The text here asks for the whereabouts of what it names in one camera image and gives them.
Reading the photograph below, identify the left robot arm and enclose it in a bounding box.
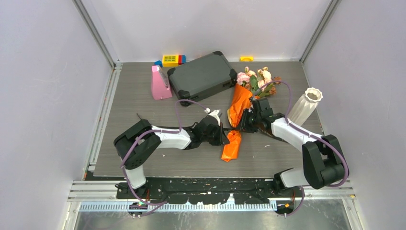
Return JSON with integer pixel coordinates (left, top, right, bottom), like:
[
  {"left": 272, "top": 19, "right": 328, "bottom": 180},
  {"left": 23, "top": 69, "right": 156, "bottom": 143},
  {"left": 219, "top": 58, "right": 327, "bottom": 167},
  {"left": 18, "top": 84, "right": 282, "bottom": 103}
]
[{"left": 113, "top": 115, "right": 229, "bottom": 198}]

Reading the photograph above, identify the small yellow toy piece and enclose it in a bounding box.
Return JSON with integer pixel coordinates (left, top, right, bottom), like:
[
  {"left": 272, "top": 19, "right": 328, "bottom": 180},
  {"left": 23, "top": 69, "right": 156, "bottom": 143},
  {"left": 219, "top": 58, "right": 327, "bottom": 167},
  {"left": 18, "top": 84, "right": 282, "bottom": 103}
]
[{"left": 240, "top": 56, "right": 253, "bottom": 62}]

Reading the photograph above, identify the red blue toy block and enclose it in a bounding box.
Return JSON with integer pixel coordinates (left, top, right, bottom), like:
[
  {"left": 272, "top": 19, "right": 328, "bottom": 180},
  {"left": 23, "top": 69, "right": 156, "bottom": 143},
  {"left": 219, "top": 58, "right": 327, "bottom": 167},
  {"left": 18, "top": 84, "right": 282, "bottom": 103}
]
[{"left": 178, "top": 55, "right": 186, "bottom": 65}]

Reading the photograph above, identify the purple cable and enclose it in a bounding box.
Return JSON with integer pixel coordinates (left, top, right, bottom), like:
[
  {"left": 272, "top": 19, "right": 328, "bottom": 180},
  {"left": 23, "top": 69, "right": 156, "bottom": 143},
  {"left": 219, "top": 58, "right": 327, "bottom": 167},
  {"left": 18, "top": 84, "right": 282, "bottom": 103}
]
[
  {"left": 250, "top": 80, "right": 350, "bottom": 217},
  {"left": 120, "top": 99, "right": 210, "bottom": 207}
]

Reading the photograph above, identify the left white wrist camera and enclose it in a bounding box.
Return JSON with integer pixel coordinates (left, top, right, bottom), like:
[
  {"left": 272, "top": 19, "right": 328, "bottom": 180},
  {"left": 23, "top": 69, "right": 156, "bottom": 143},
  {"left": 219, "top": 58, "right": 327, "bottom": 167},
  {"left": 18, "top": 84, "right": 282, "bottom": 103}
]
[{"left": 204, "top": 108, "right": 222, "bottom": 126}]

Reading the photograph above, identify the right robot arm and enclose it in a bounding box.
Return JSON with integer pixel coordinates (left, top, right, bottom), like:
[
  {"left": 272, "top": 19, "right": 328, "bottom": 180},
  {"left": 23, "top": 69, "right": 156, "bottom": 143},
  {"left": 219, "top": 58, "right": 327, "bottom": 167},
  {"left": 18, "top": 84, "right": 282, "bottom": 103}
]
[{"left": 237, "top": 98, "right": 349, "bottom": 197}]

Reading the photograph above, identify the orange flower bouquet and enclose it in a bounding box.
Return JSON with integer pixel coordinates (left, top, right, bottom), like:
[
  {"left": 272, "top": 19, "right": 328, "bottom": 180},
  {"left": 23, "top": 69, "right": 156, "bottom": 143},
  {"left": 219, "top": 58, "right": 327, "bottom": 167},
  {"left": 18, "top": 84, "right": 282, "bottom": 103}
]
[{"left": 221, "top": 67, "right": 281, "bottom": 162}]

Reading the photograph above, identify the yellow toy block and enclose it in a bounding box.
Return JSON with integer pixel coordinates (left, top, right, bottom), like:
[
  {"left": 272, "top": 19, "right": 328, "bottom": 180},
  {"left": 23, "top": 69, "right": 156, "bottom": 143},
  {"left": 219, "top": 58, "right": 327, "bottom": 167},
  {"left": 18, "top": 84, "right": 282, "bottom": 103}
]
[{"left": 162, "top": 55, "right": 180, "bottom": 68}]

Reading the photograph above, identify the black ribbon gold lettering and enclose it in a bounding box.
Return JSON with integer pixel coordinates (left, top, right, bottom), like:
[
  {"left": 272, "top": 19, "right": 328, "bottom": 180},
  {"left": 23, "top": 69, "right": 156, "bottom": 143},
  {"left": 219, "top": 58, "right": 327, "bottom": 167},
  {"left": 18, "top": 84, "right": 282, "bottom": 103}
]
[{"left": 136, "top": 113, "right": 288, "bottom": 143}]

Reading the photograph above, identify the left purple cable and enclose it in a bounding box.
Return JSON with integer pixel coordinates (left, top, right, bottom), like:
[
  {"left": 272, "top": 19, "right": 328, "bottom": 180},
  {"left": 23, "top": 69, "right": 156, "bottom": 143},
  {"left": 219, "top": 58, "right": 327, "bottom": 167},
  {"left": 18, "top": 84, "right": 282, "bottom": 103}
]
[{"left": 120, "top": 99, "right": 210, "bottom": 207}]

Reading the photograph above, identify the white ribbed vase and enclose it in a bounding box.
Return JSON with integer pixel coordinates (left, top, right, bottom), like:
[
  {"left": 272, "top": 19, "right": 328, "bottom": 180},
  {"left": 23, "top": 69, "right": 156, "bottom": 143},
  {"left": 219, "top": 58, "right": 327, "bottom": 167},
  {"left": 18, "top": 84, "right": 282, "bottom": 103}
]
[{"left": 288, "top": 87, "right": 323, "bottom": 126}]

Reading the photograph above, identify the dark grey hard case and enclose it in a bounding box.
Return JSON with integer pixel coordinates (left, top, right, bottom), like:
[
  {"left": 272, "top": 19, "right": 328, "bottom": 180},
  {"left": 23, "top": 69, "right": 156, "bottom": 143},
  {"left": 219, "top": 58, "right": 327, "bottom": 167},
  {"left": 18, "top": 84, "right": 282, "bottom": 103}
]
[{"left": 167, "top": 51, "right": 237, "bottom": 102}]

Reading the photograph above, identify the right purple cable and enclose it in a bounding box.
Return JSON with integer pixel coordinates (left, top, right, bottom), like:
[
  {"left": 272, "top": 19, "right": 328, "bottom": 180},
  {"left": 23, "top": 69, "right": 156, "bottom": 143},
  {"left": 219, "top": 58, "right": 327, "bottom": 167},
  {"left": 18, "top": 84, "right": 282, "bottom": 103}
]
[{"left": 250, "top": 80, "right": 350, "bottom": 217}]

